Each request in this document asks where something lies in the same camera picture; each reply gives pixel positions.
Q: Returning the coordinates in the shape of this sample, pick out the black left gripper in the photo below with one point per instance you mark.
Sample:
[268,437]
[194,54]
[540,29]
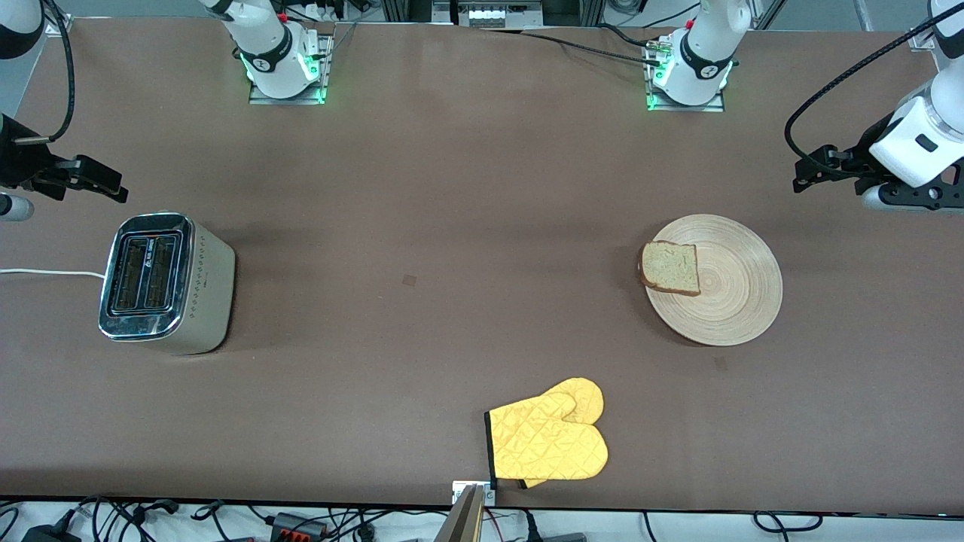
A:
[859,158]

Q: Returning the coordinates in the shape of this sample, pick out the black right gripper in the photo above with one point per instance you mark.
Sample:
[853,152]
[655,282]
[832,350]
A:
[16,159]

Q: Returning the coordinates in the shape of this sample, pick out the round wooden plate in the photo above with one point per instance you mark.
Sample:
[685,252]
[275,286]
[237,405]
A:
[730,301]

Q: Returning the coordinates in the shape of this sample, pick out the brown bread slice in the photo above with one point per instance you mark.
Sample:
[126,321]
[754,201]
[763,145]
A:
[670,267]

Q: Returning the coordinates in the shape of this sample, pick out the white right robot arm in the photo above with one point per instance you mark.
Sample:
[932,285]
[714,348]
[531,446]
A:
[271,53]

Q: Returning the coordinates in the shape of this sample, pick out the silver two-slot toaster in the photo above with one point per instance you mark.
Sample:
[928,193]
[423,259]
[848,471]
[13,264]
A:
[203,293]

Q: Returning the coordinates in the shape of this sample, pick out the black power adapter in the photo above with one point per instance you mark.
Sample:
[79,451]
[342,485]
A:
[49,536]

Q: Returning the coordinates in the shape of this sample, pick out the white power strip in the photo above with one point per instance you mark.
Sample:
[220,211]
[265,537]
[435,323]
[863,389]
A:
[489,15]

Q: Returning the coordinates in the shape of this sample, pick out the yellow quilted oven mitt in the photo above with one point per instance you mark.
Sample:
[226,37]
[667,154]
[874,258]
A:
[550,444]
[533,482]

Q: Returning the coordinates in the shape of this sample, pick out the black orange connector block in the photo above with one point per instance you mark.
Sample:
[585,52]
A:
[297,525]

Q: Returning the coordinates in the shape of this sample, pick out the black plug box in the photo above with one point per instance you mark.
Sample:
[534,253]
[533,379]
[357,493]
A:
[565,538]

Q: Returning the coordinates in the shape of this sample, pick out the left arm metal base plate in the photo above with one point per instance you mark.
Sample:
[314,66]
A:
[685,108]

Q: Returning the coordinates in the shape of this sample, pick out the silver table corner bracket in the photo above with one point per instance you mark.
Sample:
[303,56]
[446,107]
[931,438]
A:
[920,41]
[54,28]

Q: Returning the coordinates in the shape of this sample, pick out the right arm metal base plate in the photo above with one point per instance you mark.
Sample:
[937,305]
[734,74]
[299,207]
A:
[328,45]

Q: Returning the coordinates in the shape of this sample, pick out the silver mounting bracket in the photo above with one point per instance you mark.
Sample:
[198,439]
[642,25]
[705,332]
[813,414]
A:
[459,493]

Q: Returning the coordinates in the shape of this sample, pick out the aluminium camera stand beam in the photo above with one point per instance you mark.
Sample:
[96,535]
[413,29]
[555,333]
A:
[463,523]

